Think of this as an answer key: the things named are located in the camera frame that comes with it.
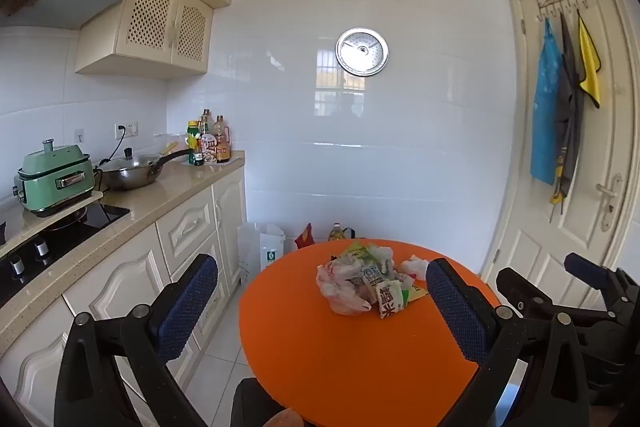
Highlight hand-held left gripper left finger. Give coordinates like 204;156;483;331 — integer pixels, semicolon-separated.
54;253;218;427

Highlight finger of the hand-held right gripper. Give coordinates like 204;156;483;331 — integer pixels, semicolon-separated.
495;267;608;328
564;252;640;313

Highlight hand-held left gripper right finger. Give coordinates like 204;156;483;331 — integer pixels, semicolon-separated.
425;258;593;427

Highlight white green snack wrapper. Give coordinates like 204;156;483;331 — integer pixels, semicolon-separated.
376;281;407;321

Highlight white blue print wrapper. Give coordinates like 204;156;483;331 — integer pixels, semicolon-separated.
357;263;396;292

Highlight clear plastic wrapper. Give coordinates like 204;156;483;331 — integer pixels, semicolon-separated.
369;246;396;275

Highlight pink white plastic bag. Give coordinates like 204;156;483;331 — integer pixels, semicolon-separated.
316;255;375;316

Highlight yellow green snack wrapper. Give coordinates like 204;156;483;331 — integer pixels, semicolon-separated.
336;241;373;260

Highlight cream panelled door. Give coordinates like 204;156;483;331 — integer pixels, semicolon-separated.
480;0;640;308

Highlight cream base cabinets with counter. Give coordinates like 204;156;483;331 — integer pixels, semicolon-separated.
0;150;247;427

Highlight white paper bag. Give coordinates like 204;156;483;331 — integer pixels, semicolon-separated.
236;222;286;283

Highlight person's left leg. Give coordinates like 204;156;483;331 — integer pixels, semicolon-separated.
231;377;311;427

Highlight black glass cooktop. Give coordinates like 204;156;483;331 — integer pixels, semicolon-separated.
0;202;132;308

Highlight orange round table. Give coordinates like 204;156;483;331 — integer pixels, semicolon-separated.
238;238;506;427

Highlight wooden cutting board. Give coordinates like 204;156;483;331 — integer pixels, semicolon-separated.
37;189;106;219

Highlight steel wok with lid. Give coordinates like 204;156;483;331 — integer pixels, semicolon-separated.
95;147;195;191

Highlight grey apron with yellow trim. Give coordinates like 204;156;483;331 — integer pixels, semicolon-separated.
549;12;586;223

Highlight blue apron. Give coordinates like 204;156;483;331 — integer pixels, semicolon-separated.
530;18;563;186

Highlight clear plastic container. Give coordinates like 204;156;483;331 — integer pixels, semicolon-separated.
154;133;181;155

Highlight cluster of condiment bottles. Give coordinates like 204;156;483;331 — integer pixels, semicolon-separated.
185;108;233;166

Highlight green multi-cooker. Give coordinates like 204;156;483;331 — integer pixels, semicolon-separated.
12;138;97;212

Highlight yellow cloth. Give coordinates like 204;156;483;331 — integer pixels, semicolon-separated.
577;14;602;109

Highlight cream lattice door cabinet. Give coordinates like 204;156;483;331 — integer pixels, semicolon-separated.
75;0;215;80

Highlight silver door handle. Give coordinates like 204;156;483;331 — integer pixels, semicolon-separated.
596;174;623;233

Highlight black power cord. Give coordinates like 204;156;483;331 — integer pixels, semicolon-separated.
97;127;127;168

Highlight silver round wall vent cover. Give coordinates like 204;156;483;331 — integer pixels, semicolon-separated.
335;27;390;78

